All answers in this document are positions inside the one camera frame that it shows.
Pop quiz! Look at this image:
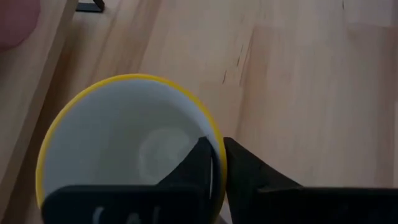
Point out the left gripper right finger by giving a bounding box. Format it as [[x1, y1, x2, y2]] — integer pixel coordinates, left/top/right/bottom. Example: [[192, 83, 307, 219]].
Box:
[[223, 137, 398, 224]]

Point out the pink mug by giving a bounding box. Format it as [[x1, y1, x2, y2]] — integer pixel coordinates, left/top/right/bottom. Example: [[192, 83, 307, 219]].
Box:
[[0, 0, 42, 50]]

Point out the white mug yellow rim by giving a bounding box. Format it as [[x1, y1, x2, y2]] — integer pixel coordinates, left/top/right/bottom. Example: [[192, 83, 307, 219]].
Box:
[[35, 73, 228, 224]]

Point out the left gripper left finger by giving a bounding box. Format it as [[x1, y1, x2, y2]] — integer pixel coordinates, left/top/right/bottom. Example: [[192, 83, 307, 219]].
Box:
[[41, 136, 213, 224]]

